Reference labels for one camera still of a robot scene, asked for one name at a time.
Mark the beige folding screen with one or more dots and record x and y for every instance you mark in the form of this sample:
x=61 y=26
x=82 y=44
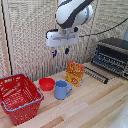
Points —
x=33 y=36

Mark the black toaster oven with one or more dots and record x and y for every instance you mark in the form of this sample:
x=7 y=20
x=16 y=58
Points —
x=113 y=56

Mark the mac and cheese carton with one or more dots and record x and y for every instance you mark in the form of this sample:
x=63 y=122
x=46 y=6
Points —
x=74 y=73

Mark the blue mug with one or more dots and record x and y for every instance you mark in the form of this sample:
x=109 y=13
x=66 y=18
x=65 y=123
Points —
x=61 y=89

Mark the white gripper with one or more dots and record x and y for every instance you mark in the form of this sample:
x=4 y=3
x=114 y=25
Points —
x=62 y=39

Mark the red bowl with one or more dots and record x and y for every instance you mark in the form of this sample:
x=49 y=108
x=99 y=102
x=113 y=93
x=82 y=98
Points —
x=46 y=83

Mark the red plastic shopping basket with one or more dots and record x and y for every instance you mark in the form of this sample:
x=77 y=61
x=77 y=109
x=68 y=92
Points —
x=19 y=98

